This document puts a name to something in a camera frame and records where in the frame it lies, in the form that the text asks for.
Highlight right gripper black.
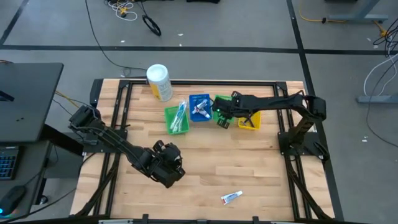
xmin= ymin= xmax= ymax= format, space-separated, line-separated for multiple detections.
xmin=213 ymin=95 xmax=239 ymax=130

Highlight teal white toothbrush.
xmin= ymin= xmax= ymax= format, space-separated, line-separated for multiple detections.
xmin=174 ymin=100 xmax=188 ymax=125

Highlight blue white toothbrush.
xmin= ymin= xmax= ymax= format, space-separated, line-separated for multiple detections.
xmin=170 ymin=105 xmax=184 ymax=132

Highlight green plastic basket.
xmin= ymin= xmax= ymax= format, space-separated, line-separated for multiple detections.
xmin=164 ymin=105 xmax=191 ymax=136
xmin=212 ymin=95 xmax=234 ymax=124

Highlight yellow plastic basket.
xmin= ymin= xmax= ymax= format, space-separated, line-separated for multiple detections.
xmin=238 ymin=110 xmax=262 ymax=131

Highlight blue plastic basket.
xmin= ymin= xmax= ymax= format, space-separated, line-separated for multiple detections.
xmin=188 ymin=93 xmax=213 ymax=123

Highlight white wipes canister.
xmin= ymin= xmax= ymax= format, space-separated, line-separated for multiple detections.
xmin=146 ymin=63 xmax=174 ymax=103

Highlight dark computer desk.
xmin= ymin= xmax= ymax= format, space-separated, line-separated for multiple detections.
xmin=0 ymin=124 xmax=85 ymax=218

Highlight grey desk foot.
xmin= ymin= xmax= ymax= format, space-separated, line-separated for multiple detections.
xmin=356 ymin=95 xmax=398 ymax=104

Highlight black computer mouse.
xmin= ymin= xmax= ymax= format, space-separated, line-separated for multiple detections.
xmin=0 ymin=185 xmax=27 ymax=217

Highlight black flat tabletop panel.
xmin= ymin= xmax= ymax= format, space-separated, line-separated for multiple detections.
xmin=0 ymin=62 xmax=65 ymax=144

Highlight black backlit keyboard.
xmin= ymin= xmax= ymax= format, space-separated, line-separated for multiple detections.
xmin=0 ymin=146 xmax=20 ymax=181

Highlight wooden desk grey legs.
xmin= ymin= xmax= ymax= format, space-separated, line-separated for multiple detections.
xmin=328 ymin=0 xmax=389 ymax=24

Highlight coiled black cable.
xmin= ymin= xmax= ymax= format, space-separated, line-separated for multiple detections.
xmin=141 ymin=14 xmax=162 ymax=37

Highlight thin yellow cable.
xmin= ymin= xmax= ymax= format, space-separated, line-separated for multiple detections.
xmin=54 ymin=90 xmax=91 ymax=108

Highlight yellow extension cable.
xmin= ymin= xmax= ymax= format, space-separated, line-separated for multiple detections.
xmin=298 ymin=0 xmax=389 ymax=37

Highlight coiled white cable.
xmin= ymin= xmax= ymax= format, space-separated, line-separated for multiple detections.
xmin=105 ymin=0 xmax=139 ymax=22

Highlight long black cable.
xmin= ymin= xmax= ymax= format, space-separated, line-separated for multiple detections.
xmin=84 ymin=0 xmax=147 ymax=72

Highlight black cable bundle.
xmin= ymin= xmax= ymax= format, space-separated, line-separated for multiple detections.
xmin=366 ymin=26 xmax=398 ymax=149

